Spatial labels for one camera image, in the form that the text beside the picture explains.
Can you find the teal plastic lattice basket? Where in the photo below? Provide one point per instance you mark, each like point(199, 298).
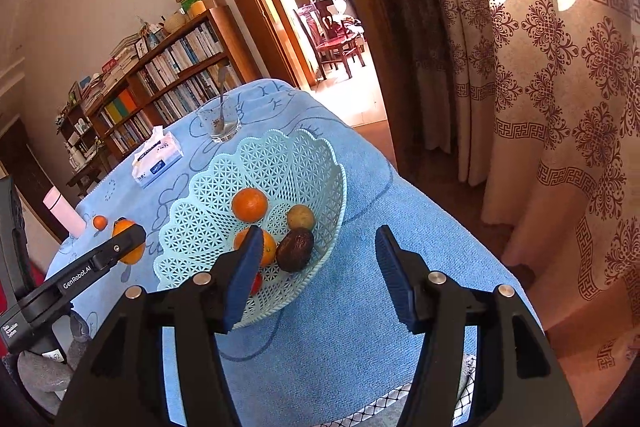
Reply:
point(300, 167)

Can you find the large red cherry tomato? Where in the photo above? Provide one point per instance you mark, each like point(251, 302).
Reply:
point(257, 283)

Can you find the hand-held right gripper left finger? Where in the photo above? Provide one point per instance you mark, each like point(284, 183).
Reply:
point(245, 277)

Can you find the smooth mandarin orange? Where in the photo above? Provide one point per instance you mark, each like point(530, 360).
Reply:
point(269, 249)

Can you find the large wooden bookshelf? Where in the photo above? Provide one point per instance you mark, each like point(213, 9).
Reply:
point(170, 67)

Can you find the person's left hand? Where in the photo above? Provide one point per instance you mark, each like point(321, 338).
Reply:
point(45, 377)

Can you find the brown wooden door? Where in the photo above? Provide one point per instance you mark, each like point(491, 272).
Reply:
point(395, 57)

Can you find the white and blue tissue box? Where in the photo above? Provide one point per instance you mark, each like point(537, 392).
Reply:
point(156, 157)

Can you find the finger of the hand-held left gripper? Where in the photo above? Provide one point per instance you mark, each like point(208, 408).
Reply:
point(122, 247)

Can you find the dark oval avocado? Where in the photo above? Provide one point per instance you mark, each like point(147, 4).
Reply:
point(295, 250)

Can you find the patterned beige curtain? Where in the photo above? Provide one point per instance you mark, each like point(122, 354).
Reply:
point(545, 107)

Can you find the wooden dining chair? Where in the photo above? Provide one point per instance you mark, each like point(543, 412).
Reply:
point(310, 42)
point(342, 39)

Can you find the light blue printed towel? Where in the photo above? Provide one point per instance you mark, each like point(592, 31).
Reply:
point(330, 327)

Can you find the clear drinking glass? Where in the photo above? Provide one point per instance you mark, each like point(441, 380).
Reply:
point(220, 127)

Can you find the metal spoon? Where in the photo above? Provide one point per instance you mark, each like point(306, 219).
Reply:
point(222, 92)

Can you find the small cluttered wooden shelf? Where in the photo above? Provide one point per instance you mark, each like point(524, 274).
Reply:
point(80, 137)

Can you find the rough-skinned mandarin orange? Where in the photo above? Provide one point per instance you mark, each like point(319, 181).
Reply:
point(250, 205)

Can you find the pink tumbler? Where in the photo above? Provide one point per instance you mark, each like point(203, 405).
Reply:
point(64, 213)

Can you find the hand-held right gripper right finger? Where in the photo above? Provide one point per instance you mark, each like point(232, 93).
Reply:
point(395, 277)

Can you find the oval smooth orange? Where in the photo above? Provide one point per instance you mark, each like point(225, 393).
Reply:
point(132, 257)

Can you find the large green-brown round fruit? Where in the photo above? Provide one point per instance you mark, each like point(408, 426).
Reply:
point(300, 217)

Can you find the small tangerine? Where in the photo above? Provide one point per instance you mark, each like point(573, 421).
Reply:
point(100, 222)

